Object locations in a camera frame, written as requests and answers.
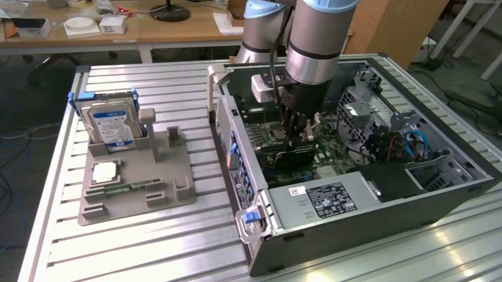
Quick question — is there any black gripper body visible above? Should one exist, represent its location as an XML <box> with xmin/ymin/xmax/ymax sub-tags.
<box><xmin>281</xmin><ymin>82</ymin><xmax>327</xmax><ymax>117</ymax></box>

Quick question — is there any graphics card with black shroud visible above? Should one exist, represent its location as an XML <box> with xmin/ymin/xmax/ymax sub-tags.
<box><xmin>270</xmin><ymin>143</ymin><xmax>317</xmax><ymax>168</ymax></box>

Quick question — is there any CPU socket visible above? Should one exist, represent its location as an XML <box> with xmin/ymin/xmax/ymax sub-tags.
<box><xmin>266</xmin><ymin>122</ymin><xmax>290</xmax><ymax>140</ymax></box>

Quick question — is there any installed green RAM stick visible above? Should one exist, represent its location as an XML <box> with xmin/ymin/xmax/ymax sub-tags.
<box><xmin>257</xmin><ymin>143</ymin><xmax>287</xmax><ymax>154</ymax></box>

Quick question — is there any green motherboard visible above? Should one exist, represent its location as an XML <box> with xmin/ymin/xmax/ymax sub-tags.
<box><xmin>235</xmin><ymin>98</ymin><xmax>362</xmax><ymax>189</ymax></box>

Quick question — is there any metal disk bay cage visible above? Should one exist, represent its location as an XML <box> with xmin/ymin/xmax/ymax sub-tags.
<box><xmin>337</xmin><ymin>70</ymin><xmax>393</xmax><ymax>142</ymax></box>

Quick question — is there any grey power supply with label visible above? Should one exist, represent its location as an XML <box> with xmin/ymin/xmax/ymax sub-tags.
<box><xmin>269</xmin><ymin>172</ymin><xmax>378</xmax><ymax>230</ymax></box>

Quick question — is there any white paper stack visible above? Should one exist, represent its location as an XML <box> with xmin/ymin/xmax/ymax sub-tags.
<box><xmin>214</xmin><ymin>11</ymin><xmax>245</xmax><ymax>35</ymax></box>

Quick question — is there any wooden cabinet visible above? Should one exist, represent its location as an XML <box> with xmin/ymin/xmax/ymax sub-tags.
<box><xmin>345</xmin><ymin>0</ymin><xmax>450</xmax><ymax>68</ymax></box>

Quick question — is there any black and silver PC case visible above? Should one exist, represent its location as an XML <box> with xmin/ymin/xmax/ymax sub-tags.
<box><xmin>207</xmin><ymin>57</ymin><xmax>494</xmax><ymax>277</ymax></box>

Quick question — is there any grey parts rack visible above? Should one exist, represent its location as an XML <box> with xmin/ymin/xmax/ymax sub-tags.
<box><xmin>78</xmin><ymin>108</ymin><xmax>199</xmax><ymax>226</ymax></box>

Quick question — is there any wooden desk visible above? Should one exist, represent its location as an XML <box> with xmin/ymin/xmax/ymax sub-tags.
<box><xmin>0</xmin><ymin>0</ymin><xmax>354</xmax><ymax>64</ymax></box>

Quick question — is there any black floor stand base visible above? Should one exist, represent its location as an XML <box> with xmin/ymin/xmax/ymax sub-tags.
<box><xmin>445</xmin><ymin>88</ymin><xmax>502</xmax><ymax>118</ymax></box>

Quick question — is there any black round lamp base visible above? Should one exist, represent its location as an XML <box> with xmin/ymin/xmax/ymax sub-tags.
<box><xmin>150</xmin><ymin>0</ymin><xmax>191</xmax><ymax>22</ymax></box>

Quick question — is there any hard disk in blue carrier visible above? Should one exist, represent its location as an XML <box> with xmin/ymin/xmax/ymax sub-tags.
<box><xmin>68</xmin><ymin>86</ymin><xmax>142</xmax><ymax>152</ymax></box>

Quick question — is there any silver CPU chip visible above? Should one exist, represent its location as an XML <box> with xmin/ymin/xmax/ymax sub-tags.
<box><xmin>91</xmin><ymin>162</ymin><xmax>119</xmax><ymax>182</ymax></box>

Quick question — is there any small white cardboard box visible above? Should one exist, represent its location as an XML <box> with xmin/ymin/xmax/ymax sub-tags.
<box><xmin>98</xmin><ymin>15</ymin><xmax>128</xmax><ymax>33</ymax></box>

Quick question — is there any white box with round top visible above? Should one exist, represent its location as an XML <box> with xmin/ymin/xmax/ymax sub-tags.
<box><xmin>64</xmin><ymin>16</ymin><xmax>102</xmax><ymax>39</ymax></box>

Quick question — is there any black office chair base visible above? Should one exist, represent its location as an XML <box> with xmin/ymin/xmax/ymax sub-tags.
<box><xmin>27</xmin><ymin>54</ymin><xmax>82</xmax><ymax>86</ymax></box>

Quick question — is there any white box with black top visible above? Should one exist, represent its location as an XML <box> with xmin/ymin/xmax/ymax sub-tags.
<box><xmin>11</xmin><ymin>18</ymin><xmax>52</xmax><ymax>38</ymax></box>

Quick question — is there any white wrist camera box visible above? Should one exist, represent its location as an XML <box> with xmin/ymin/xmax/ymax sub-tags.
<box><xmin>250</xmin><ymin>75</ymin><xmax>286</xmax><ymax>103</ymax></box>

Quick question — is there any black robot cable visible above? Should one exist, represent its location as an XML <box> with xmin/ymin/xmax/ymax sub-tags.
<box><xmin>270</xmin><ymin>5</ymin><xmax>295</xmax><ymax>103</ymax></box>

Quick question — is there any red wire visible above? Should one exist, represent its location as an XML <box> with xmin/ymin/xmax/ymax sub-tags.
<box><xmin>386</xmin><ymin>132</ymin><xmax>405</xmax><ymax>162</ymax></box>

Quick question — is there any blue wire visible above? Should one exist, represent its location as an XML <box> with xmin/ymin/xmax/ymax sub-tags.
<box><xmin>403</xmin><ymin>130</ymin><xmax>433</xmax><ymax>161</ymax></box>

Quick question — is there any white table frame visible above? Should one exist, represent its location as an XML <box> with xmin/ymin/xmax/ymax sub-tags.
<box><xmin>429</xmin><ymin>0</ymin><xmax>502</xmax><ymax>80</ymax></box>

